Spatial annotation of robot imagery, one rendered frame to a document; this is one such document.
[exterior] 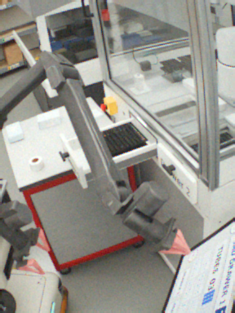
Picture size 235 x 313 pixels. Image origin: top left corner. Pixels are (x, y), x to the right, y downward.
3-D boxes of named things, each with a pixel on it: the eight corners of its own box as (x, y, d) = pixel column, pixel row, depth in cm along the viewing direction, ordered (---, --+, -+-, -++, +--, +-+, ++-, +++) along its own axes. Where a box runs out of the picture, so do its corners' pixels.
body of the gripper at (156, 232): (179, 219, 101) (156, 204, 101) (168, 248, 94) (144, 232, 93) (164, 231, 106) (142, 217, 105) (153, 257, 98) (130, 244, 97)
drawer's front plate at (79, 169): (83, 189, 162) (77, 167, 156) (64, 153, 185) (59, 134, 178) (87, 187, 162) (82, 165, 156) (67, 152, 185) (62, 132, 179)
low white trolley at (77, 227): (59, 281, 222) (18, 187, 178) (33, 220, 271) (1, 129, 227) (148, 249, 236) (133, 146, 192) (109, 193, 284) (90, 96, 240)
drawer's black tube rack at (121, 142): (100, 169, 168) (98, 157, 164) (86, 149, 181) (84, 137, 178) (149, 152, 173) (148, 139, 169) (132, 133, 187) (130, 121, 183)
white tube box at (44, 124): (39, 130, 218) (37, 121, 215) (38, 122, 225) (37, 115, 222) (61, 124, 219) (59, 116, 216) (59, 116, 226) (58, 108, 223)
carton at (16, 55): (8, 65, 506) (4, 48, 490) (5, 60, 530) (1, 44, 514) (34, 55, 517) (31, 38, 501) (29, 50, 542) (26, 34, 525)
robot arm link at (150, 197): (118, 196, 107) (99, 199, 100) (144, 164, 103) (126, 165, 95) (148, 228, 102) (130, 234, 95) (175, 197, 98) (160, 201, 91)
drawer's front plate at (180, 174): (193, 205, 145) (192, 182, 138) (158, 165, 167) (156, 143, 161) (197, 203, 145) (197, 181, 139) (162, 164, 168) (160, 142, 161)
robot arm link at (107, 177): (66, 77, 118) (42, 72, 109) (79, 67, 115) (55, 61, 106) (124, 210, 107) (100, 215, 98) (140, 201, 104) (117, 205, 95)
